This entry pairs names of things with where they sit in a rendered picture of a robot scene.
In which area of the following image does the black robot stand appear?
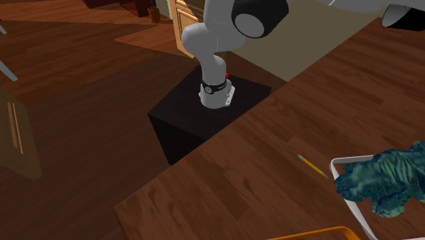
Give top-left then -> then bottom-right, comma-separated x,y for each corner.
147,64 -> 272,166

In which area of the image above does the light wooden cabinet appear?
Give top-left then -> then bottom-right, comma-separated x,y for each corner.
167,0 -> 209,59

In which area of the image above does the brown wooden cabinet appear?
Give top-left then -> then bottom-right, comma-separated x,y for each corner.
0,87 -> 44,181

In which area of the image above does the dark red furniture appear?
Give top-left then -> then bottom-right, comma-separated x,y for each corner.
81,0 -> 157,18

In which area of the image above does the orange wire frame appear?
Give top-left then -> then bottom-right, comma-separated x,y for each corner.
265,226 -> 362,240

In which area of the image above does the white wire tray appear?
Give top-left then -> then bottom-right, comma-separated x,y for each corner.
329,154 -> 425,240

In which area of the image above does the brown pen cup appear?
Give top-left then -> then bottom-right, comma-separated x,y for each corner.
147,5 -> 161,24

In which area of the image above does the yellow pencil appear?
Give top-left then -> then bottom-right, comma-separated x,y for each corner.
297,153 -> 329,179

